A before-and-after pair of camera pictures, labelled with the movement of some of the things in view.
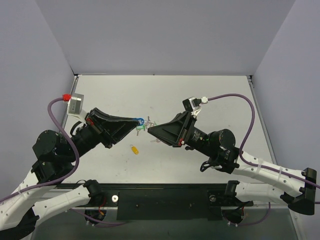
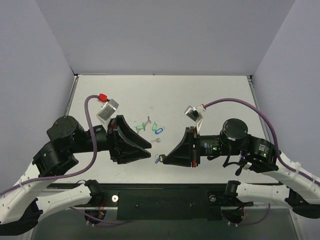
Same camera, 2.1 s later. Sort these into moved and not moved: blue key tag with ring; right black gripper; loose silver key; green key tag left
Moved: right black gripper; blue key tag with ring
Not moved: loose silver key; green key tag left
